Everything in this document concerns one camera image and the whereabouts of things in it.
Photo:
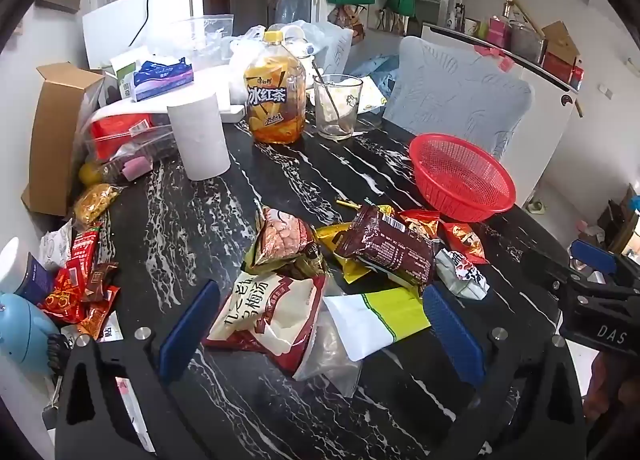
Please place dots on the red orange snack packet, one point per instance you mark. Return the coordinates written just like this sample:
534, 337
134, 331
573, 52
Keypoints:
465, 242
420, 218

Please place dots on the blue tissue pack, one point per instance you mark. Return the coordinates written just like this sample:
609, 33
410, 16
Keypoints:
162, 77

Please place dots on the white red snack packet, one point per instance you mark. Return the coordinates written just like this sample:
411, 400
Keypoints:
270, 320

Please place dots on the silver white snack packet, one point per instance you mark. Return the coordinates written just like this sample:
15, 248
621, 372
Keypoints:
460, 277

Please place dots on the pile of red snack packets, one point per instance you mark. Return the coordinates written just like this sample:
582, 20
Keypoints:
75, 280

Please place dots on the red plastic basket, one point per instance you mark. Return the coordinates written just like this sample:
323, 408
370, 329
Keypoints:
462, 177

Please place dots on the iced tea bottle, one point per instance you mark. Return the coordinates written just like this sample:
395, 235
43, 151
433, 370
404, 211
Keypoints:
275, 89

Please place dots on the red box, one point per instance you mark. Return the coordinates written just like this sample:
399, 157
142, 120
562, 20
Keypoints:
575, 74

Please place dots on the pink box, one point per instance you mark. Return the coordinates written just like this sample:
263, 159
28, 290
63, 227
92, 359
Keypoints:
500, 32

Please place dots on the clear plastic bag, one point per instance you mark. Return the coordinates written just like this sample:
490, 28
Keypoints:
330, 360

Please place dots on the clear plastic container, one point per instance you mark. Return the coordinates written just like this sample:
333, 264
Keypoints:
205, 39

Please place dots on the yellow lollipop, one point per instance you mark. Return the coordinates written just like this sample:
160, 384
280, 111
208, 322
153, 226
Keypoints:
346, 202

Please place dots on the person's right hand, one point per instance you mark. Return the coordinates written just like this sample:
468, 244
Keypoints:
602, 385

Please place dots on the clear zip bag red contents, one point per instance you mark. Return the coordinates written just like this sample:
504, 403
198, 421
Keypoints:
130, 134

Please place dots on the yellow white packet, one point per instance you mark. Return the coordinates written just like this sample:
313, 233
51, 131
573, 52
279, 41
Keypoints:
370, 94

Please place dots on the golden snack bag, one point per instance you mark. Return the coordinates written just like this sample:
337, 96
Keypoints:
95, 202

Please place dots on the pink block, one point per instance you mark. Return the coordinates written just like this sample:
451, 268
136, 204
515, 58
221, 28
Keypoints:
136, 167

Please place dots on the small cardboard box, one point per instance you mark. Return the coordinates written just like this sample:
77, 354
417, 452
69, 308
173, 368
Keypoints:
560, 42

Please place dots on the dark blue box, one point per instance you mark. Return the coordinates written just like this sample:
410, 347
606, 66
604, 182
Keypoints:
40, 282

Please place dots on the green white packet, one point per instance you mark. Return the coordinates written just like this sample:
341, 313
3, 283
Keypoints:
375, 317

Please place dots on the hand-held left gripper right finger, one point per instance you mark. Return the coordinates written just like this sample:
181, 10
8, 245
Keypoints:
452, 335

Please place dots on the yellow snack packet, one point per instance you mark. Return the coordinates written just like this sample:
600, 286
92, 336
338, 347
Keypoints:
330, 235

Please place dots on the white plastic bag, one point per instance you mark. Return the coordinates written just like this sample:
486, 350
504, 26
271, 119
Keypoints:
245, 52

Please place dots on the white green carton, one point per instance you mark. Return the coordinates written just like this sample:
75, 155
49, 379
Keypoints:
122, 72

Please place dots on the metal spoon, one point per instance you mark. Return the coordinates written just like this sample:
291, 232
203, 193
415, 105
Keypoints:
334, 107

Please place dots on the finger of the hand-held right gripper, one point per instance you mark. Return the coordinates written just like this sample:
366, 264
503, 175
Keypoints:
552, 271
592, 256

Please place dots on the large cardboard box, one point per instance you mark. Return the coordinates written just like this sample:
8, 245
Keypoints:
60, 134

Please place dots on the brown snack packet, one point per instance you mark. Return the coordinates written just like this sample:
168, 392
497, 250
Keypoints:
390, 245

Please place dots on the white counter cabinet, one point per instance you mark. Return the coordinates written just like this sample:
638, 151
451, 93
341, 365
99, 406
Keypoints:
530, 104

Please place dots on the grey quilted cushion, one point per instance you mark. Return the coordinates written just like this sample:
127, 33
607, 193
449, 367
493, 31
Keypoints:
455, 94

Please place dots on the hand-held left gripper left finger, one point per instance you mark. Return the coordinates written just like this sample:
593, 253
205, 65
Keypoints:
190, 330

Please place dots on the white bottle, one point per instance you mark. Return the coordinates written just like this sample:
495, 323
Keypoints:
12, 265

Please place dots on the orange fruit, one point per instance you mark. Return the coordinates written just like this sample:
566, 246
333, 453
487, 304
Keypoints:
87, 173

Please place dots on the blue cloth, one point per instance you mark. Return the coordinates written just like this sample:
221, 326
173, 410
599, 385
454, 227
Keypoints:
375, 67

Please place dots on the glass cup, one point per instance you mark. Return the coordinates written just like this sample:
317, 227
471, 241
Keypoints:
345, 114

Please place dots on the paper towel roll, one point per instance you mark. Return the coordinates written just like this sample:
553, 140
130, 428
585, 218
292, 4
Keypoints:
200, 137

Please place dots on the light blue toy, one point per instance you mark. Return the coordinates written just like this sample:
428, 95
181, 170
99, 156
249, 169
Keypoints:
22, 335

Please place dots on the grey canister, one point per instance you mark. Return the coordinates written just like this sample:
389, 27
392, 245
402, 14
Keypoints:
525, 42

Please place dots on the cartoon print bag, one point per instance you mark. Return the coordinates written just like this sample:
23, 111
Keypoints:
345, 17

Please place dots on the small white packet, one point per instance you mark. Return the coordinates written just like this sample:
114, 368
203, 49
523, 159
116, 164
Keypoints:
55, 247

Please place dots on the pink cookie snack bag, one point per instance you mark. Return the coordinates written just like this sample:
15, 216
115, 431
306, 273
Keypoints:
282, 240

